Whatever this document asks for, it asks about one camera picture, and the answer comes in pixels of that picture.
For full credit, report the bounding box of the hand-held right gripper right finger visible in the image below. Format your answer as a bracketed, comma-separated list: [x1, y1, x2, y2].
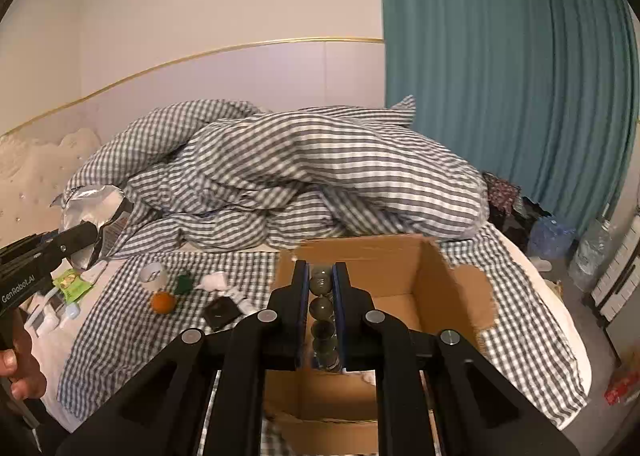
[332, 261, 581, 456]

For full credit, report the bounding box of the cream tufted headboard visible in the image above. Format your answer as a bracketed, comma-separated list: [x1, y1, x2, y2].
[0, 128, 101, 247]

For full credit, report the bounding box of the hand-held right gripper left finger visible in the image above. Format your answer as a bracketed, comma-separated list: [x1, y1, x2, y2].
[55, 260, 308, 456]

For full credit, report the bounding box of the blue wrapped bottle pack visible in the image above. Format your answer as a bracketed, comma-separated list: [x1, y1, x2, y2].
[527, 216, 576, 262]

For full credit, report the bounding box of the black square pouch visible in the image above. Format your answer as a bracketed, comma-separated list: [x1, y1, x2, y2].
[203, 298, 239, 329]

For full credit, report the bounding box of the teal curtain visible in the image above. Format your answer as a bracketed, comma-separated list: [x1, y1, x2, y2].
[376, 0, 640, 247]

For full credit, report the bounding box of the clear strip of dark balls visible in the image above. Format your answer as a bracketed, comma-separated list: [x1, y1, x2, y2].
[307, 263, 342, 373]

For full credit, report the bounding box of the person's left hand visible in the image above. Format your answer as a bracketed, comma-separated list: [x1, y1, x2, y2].
[0, 348, 48, 399]

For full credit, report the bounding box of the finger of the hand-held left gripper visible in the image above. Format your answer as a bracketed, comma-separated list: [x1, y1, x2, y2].
[42, 222, 101, 263]

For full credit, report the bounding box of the white toothbrush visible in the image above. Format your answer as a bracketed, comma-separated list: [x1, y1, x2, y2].
[25, 293, 63, 334]

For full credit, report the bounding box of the grey checked bed sheet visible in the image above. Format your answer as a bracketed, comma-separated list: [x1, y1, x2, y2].
[56, 223, 593, 456]

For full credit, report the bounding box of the brown cardboard box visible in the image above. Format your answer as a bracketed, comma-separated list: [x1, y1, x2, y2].
[262, 233, 496, 447]

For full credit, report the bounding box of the red packet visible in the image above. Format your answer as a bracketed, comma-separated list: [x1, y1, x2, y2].
[605, 366, 640, 404]

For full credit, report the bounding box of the grey checked duvet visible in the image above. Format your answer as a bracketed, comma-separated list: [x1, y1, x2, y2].
[65, 95, 491, 253]

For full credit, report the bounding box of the green snack packet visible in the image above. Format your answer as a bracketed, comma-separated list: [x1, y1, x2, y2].
[52, 270, 93, 298]

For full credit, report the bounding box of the white radiator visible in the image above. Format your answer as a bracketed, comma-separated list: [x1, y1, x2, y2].
[590, 218, 640, 322]

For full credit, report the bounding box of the large clear water bottle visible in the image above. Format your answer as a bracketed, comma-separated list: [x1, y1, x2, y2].
[567, 218, 613, 292]

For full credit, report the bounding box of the dark floral cloth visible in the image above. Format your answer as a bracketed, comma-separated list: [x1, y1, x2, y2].
[482, 172, 551, 247]

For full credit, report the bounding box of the white blue tissue pack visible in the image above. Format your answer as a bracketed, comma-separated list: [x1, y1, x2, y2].
[227, 288, 258, 315]

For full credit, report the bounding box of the silver foil bag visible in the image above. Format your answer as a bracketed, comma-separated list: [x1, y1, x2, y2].
[49, 183, 135, 271]

